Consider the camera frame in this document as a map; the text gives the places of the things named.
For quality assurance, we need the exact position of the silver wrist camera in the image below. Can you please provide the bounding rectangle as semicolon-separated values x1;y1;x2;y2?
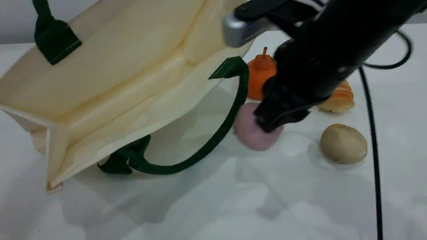
222;13;271;49

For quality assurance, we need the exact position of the cream handbag with green handles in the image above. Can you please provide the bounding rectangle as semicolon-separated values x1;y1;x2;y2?
0;0;251;194

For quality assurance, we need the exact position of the beige round toy potato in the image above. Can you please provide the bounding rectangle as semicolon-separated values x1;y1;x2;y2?
320;123;368;165

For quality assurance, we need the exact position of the pink toy peach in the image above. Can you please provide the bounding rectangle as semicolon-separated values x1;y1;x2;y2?
234;102;285;152

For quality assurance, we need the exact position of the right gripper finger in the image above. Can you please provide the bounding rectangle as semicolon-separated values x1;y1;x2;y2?
280;99;311;126
255;100;284;134

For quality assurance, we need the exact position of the black cable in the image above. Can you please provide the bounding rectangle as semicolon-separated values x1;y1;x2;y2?
362;29;413;70
358;66;384;240

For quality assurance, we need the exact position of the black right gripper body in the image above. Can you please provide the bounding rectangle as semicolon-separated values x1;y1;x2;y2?
264;37;347;104

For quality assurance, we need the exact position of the orange toy pear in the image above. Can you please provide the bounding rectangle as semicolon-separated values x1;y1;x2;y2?
247;47;278;101

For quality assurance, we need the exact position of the ridged golden toy bread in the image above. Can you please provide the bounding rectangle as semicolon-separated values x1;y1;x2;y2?
317;79;355;114

